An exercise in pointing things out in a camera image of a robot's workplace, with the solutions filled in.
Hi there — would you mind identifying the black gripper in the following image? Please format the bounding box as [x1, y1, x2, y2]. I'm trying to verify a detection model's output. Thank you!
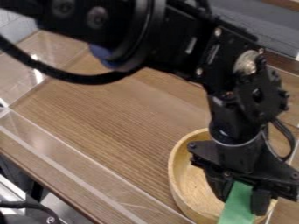
[185, 130, 299, 217]

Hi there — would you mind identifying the green rectangular block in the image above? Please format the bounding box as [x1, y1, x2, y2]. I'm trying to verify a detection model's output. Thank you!
[217, 182, 254, 224]

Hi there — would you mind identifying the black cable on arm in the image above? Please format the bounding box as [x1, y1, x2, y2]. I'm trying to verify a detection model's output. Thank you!
[0, 34, 141, 86]

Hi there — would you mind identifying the black cable lower left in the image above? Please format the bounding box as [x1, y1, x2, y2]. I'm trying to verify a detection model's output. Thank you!
[0, 200, 59, 224]

